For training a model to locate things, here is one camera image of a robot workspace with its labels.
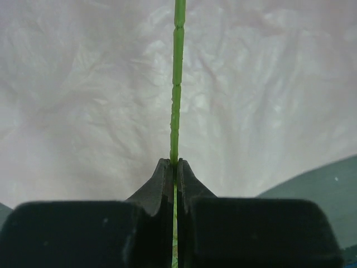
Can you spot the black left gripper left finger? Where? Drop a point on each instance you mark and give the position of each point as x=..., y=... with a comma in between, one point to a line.
x=136, y=232

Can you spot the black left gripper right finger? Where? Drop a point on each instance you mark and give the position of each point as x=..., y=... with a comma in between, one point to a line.
x=250, y=232

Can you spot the purple pink wrapping paper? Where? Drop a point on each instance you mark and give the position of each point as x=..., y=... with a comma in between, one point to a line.
x=268, y=92

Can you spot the pink small rose spray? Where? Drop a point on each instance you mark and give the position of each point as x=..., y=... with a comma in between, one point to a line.
x=178, y=53

